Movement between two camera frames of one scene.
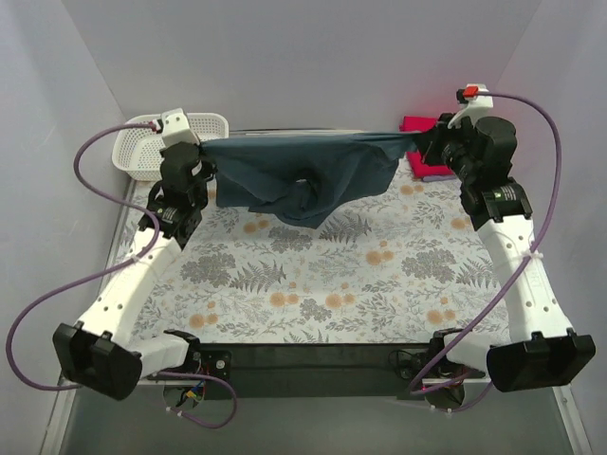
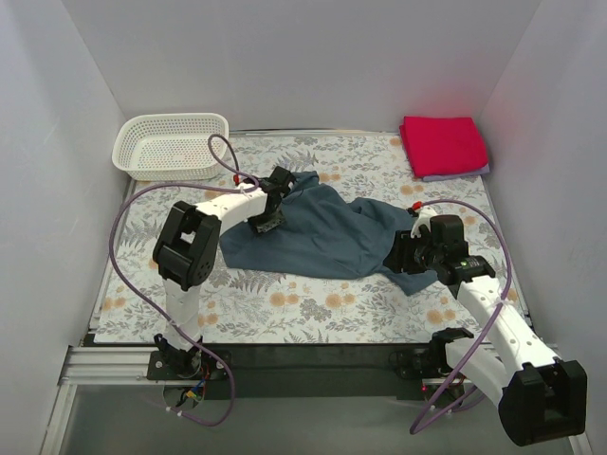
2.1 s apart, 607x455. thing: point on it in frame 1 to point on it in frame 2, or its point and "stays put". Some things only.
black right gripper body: [432, 146] to [395, 251]
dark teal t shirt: [304, 179] to [325, 233]
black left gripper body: [203, 167] to [267, 221]
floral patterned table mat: [410, 265] stays put
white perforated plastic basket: [137, 152] stays put
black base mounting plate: [312, 372] stays put
